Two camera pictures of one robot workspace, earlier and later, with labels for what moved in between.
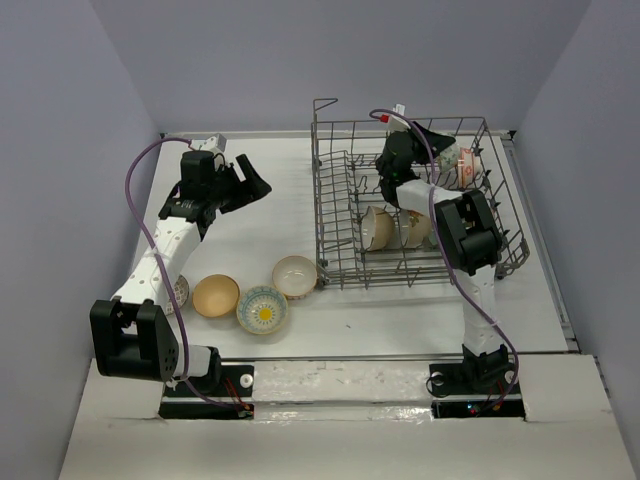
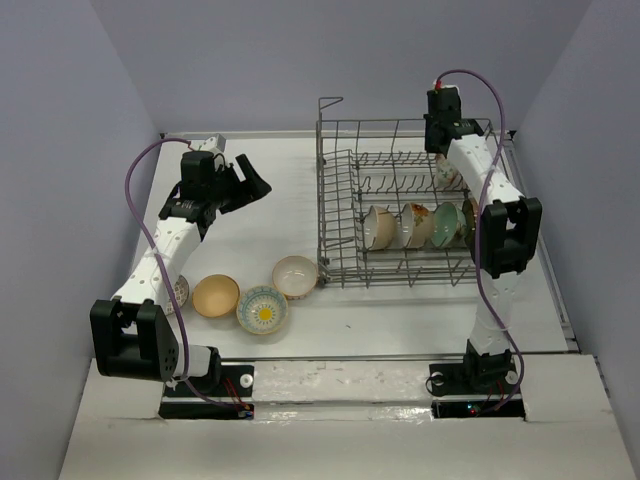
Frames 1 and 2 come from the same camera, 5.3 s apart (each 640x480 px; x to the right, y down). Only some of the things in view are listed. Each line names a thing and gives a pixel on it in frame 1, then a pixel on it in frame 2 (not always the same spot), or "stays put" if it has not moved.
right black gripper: x=438 y=143 to x=430 y=144
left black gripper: x=251 y=189 stays put
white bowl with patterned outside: x=295 y=276 stays put
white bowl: x=377 y=230 stays put
